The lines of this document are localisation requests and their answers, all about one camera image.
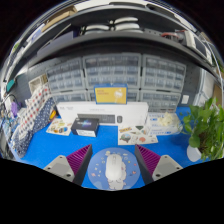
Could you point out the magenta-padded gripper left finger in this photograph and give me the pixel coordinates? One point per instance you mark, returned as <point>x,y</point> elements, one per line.
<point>61,166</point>

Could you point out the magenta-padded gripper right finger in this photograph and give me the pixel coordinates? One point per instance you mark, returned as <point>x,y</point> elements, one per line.
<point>164,166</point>

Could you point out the white computer mouse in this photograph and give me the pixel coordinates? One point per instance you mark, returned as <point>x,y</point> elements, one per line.
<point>114,166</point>

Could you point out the round blue printed mouse pad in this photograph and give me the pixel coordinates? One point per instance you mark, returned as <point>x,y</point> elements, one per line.
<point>96,166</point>

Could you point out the sticker sheet with animal pictures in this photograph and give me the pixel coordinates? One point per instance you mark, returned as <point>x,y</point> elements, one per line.
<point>136,136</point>

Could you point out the navy polka dot cloth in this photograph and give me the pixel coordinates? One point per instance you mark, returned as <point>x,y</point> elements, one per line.
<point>26,140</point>

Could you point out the clear package with white item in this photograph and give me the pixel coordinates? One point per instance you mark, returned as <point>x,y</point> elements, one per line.
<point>165,121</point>

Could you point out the small black box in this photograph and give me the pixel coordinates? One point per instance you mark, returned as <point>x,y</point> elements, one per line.
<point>85,126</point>

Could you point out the yellow red small packet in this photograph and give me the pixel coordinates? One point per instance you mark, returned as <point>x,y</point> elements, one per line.
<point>53,115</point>

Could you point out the green plant in white pot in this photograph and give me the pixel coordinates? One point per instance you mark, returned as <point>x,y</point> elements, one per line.
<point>206,130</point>

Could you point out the white keyboard box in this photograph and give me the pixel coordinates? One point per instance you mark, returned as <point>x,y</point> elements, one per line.
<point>70,109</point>

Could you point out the red blue checkered cloth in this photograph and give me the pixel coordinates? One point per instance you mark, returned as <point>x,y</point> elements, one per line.
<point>35,106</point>

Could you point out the purple plastic bag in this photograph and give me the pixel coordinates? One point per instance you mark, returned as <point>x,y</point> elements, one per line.
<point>14,109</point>

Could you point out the white woven basket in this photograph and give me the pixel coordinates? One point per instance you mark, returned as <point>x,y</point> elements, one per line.
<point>37,83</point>

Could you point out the yellow blue box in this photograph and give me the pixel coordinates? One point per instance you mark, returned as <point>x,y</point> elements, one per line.
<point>110,95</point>

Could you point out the black overhead shelf unit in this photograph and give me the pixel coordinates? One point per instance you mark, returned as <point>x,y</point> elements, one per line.
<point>110,40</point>

